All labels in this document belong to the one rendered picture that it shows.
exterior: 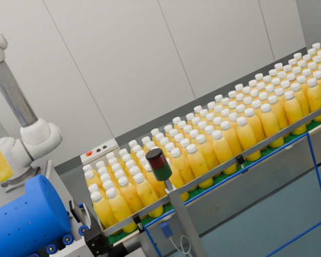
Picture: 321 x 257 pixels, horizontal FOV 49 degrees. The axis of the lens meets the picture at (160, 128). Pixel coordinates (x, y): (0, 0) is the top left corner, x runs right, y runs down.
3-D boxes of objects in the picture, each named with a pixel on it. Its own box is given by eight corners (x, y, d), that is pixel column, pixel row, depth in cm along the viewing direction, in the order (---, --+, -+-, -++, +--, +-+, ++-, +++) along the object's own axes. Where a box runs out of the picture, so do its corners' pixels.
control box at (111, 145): (88, 170, 189) (79, 155, 185) (121, 152, 192) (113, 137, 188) (90, 178, 180) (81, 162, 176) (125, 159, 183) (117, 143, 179)
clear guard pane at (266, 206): (188, 305, 158) (145, 226, 139) (327, 217, 170) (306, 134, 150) (188, 305, 157) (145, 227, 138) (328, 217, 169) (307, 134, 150)
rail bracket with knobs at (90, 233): (93, 247, 147) (81, 229, 143) (108, 238, 148) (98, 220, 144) (97, 262, 138) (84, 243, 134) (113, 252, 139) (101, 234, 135)
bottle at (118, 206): (127, 221, 153) (108, 188, 146) (140, 221, 150) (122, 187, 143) (120, 233, 148) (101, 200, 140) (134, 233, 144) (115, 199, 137)
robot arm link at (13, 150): (4, 174, 211) (-16, 144, 203) (32, 159, 216) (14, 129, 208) (6, 184, 197) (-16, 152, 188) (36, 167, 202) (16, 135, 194)
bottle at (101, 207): (118, 222, 156) (100, 189, 148) (126, 227, 150) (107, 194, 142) (105, 232, 153) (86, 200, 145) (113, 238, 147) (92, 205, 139)
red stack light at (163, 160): (148, 165, 124) (143, 156, 122) (163, 156, 125) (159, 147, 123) (153, 172, 118) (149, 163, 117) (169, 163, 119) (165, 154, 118)
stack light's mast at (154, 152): (160, 189, 128) (142, 154, 122) (175, 180, 129) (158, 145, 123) (165, 197, 123) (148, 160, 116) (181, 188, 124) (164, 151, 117)
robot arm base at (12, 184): (7, 180, 217) (3, 173, 215) (40, 166, 217) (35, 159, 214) (-2, 196, 201) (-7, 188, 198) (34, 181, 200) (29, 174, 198)
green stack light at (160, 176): (153, 176, 126) (148, 165, 124) (168, 168, 127) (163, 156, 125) (159, 184, 120) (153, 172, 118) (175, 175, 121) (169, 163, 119)
